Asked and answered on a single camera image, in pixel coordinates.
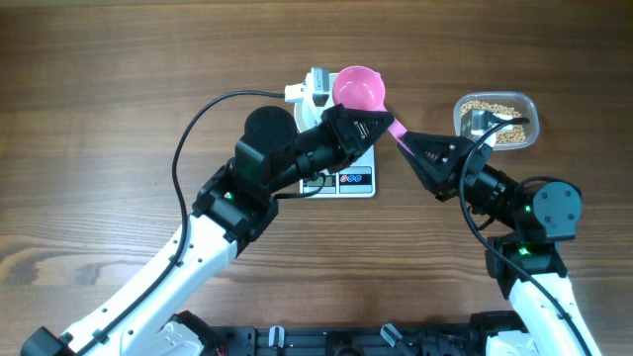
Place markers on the soybeans in container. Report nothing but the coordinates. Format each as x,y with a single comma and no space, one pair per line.
514,134

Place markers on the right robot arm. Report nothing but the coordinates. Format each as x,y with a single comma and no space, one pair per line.
520,224

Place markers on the clear plastic container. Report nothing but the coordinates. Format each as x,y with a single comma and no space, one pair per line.
520,102

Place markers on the white digital kitchen scale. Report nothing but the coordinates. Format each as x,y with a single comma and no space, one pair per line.
356,181

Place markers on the pink plastic scoop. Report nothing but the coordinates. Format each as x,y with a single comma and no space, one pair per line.
360,88

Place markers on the white bowl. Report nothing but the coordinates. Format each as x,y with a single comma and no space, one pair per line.
307,113

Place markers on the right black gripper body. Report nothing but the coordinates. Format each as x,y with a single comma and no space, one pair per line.
471,165

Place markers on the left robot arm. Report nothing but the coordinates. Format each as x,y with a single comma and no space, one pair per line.
231,210

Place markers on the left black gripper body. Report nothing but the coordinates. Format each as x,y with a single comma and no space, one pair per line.
321,149

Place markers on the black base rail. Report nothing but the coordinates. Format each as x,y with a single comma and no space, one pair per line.
487,333

